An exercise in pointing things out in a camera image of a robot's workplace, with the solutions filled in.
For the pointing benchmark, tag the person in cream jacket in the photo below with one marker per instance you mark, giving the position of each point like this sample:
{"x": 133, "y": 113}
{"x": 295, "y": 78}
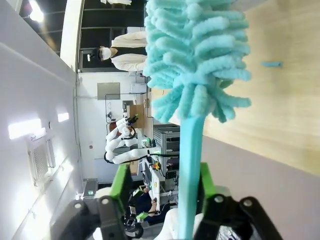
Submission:
{"x": 127, "y": 63}

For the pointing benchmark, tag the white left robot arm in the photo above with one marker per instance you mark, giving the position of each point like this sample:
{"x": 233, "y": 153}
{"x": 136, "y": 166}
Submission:
{"x": 122, "y": 157}

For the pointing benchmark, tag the grey wall panel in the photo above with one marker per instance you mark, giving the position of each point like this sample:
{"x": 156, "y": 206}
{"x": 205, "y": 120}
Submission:
{"x": 108, "y": 91}

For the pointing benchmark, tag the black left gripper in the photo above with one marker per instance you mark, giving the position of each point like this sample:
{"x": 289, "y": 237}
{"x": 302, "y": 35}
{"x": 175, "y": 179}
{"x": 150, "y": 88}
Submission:
{"x": 130, "y": 121}

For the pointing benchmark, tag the green exit sign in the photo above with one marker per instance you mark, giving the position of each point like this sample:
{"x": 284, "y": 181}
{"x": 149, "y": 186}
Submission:
{"x": 90, "y": 192}

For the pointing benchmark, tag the grey metal cabinet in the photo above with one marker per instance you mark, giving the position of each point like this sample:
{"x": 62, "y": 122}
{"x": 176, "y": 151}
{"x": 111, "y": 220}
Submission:
{"x": 166, "y": 138}

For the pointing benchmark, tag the seated person in dark clothes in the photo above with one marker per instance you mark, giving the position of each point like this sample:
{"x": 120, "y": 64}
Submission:
{"x": 147, "y": 203}

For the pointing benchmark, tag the brown cardboard box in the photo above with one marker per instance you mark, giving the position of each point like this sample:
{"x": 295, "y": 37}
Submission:
{"x": 137, "y": 116}

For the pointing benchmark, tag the white ceiling air conditioner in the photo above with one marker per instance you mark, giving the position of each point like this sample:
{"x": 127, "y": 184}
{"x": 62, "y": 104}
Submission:
{"x": 37, "y": 160}

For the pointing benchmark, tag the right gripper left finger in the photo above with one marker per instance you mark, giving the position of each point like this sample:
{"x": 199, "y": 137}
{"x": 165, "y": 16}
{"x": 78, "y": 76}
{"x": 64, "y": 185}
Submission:
{"x": 120, "y": 185}

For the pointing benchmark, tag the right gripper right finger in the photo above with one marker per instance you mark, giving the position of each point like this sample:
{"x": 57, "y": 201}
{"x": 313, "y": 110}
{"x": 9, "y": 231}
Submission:
{"x": 225, "y": 215}

